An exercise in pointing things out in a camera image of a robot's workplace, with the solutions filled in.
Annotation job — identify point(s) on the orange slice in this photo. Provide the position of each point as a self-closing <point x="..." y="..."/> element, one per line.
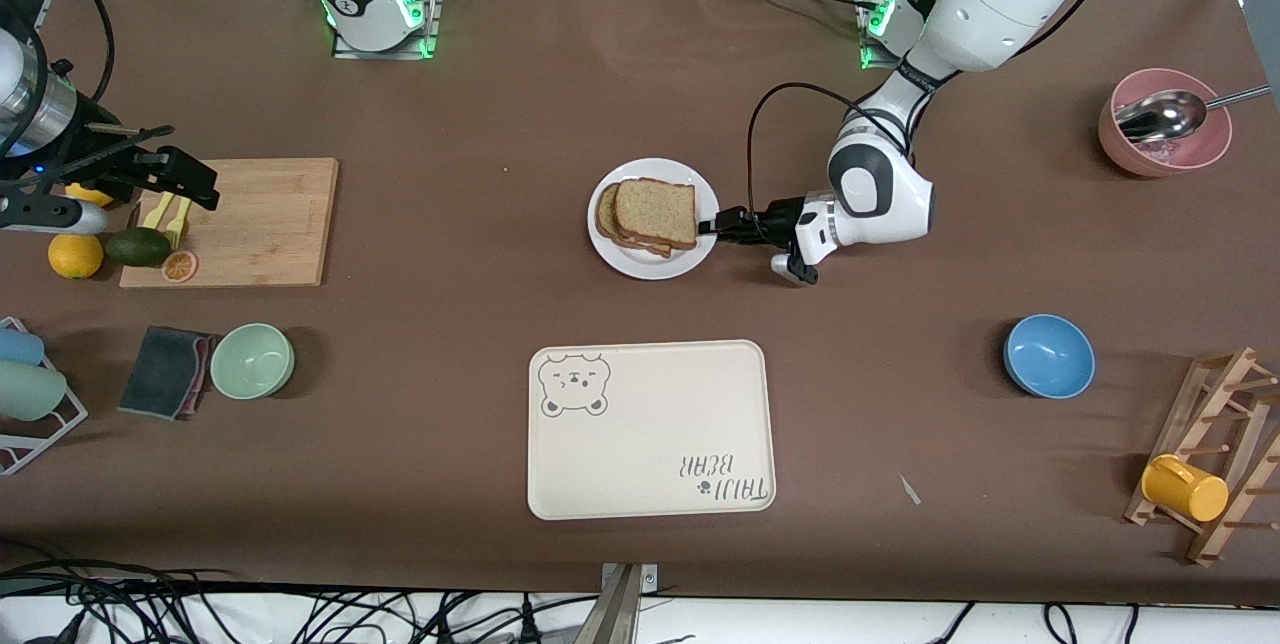
<point x="180" y="267"/>

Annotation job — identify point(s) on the pink bowl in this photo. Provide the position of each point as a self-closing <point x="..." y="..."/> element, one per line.
<point x="1170" y="159"/>

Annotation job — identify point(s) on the wooden cup rack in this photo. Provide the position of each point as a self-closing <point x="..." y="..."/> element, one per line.
<point x="1240" y="484"/>

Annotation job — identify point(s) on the metal table clamp bracket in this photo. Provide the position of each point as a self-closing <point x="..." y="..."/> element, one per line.
<point x="622" y="609"/>

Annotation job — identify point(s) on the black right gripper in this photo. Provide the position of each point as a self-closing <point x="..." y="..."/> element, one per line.
<point x="100" y="167"/>

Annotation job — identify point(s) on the metal ladle spoon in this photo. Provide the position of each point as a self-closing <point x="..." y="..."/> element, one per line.
<point x="1160" y="116"/>

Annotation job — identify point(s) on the small paper scrap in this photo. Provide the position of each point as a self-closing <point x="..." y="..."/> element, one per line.
<point x="909" y="489"/>

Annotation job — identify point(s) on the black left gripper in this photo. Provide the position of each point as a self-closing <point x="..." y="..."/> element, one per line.
<point x="771" y="223"/>

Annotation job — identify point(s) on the yellow plastic fork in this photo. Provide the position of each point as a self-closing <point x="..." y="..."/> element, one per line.
<point x="178" y="224"/>

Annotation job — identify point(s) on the plain bread slice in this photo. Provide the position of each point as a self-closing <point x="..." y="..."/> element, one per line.
<point x="655" y="214"/>

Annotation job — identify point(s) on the blue bowl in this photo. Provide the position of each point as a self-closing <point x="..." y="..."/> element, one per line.
<point x="1050" y="356"/>

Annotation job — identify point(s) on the light blue cup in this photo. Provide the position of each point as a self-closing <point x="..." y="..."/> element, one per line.
<point x="18" y="346"/>

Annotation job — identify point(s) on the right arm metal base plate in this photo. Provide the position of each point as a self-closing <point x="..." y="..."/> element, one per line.
<point x="432" y="24"/>

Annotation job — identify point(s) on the white round plate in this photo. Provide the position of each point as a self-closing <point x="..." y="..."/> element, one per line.
<point x="700" y="254"/>

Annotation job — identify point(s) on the yellow lemon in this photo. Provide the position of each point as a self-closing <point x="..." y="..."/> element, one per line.
<point x="75" y="257"/>
<point x="95" y="195"/>

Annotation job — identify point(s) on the grey folded cloth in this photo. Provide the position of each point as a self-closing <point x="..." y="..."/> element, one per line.
<point x="160" y="372"/>

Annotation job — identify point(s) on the cream bear print tray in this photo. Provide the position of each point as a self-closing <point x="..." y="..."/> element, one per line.
<point x="650" y="424"/>

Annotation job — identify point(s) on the pale green bowl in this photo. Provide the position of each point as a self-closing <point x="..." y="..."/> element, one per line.
<point x="252" y="362"/>

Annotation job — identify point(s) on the yellow cup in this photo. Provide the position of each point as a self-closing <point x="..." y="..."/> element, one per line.
<point x="1190" y="492"/>

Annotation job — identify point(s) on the wooden cutting board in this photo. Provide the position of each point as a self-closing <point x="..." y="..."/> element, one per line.
<point x="270" y="234"/>

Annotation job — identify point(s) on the green avocado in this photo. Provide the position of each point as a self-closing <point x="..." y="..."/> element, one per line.
<point x="138" y="247"/>

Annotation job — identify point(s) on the pale green cup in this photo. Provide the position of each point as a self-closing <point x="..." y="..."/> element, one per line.
<point x="28" y="391"/>

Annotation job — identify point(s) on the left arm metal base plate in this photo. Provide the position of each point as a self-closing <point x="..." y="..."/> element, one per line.
<point x="868" y="49"/>

